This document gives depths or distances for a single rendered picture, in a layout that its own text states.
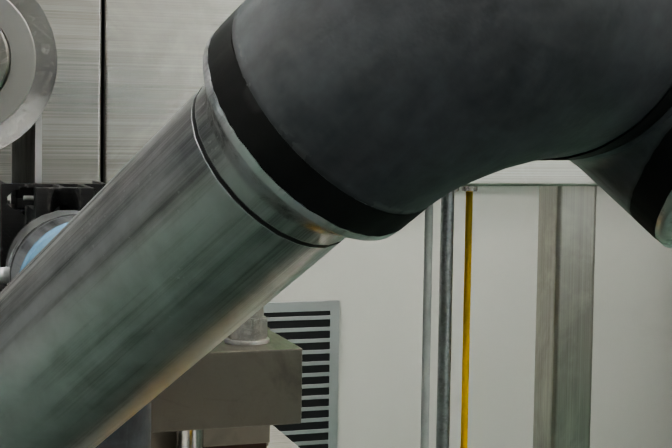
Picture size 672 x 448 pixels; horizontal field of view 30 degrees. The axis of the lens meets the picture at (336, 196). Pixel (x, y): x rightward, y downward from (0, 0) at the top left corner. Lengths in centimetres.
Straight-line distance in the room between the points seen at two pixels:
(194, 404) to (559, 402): 81
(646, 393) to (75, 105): 332
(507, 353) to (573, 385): 241
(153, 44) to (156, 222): 89
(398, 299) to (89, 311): 348
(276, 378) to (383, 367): 297
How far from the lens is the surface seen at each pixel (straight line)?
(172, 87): 132
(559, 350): 169
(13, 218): 87
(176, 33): 133
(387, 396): 398
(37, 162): 98
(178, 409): 98
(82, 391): 50
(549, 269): 169
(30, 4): 98
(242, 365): 98
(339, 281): 386
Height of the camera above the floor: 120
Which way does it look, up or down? 3 degrees down
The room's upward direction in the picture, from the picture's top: 1 degrees clockwise
